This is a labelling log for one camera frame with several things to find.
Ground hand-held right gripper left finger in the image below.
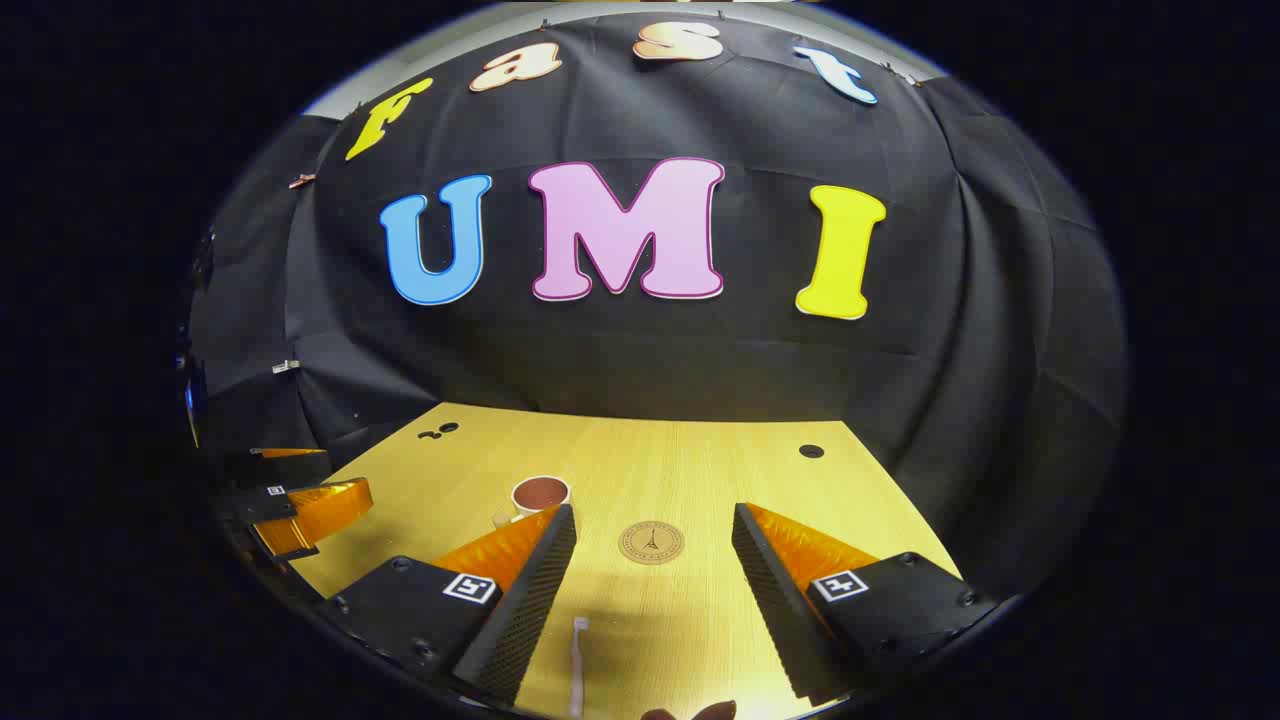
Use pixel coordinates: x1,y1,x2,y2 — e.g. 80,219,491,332
318,503,579,707

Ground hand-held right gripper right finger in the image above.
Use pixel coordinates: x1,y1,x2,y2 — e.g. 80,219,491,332
732,502,1001,701

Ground white toothbrush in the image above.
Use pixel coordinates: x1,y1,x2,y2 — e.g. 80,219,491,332
568,616,591,719

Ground beige cup with brown inside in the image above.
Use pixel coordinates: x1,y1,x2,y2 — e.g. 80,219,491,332
492,475,573,529

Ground round brown coaster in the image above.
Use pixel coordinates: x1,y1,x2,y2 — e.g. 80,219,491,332
618,520,687,566

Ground wooden desktop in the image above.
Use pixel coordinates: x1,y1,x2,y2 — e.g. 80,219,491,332
285,402,966,720

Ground black backdrop cloth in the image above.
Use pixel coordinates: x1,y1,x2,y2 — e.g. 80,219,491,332
185,10,1131,621

